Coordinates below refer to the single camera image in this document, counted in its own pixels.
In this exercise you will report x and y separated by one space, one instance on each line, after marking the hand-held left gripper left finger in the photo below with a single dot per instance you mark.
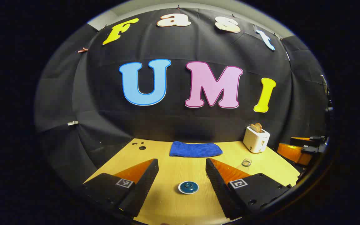
142 184

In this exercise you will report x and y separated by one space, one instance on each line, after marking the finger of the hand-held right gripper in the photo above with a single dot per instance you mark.
308 141
294 153

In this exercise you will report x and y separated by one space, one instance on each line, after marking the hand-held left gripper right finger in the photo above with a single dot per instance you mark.
219 187

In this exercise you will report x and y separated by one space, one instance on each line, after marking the dark blue teacup lid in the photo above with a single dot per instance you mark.
188 187

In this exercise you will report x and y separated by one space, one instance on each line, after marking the white teacup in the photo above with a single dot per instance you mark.
186 193

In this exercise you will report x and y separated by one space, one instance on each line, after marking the clear plastic water bottle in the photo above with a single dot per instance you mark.
246 162

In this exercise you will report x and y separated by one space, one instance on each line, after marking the white toaster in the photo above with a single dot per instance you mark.
256 140

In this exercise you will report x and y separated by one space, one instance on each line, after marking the blue towel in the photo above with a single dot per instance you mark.
195 149

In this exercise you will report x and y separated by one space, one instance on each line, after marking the brown toast slice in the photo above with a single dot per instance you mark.
256 127

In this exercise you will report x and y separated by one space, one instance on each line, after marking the black backdrop cloth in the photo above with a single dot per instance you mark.
173 125

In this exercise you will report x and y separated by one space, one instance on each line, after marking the white cloth clip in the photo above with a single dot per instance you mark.
72 123

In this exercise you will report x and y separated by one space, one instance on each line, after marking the copper cloth clip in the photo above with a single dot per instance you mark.
82 49

